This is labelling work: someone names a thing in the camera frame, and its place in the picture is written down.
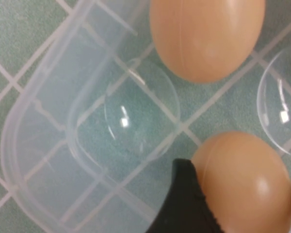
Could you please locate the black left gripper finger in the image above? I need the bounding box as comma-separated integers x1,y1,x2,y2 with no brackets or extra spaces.
147,158,224,233

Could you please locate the brown egg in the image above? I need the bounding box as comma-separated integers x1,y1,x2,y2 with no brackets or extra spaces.
191,131,291,233
149,0,266,84

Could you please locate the clear plastic egg box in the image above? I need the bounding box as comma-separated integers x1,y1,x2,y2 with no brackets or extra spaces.
0,0,291,233

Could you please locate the green checkered tablecloth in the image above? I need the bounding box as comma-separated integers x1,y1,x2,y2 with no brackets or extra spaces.
0,0,291,233

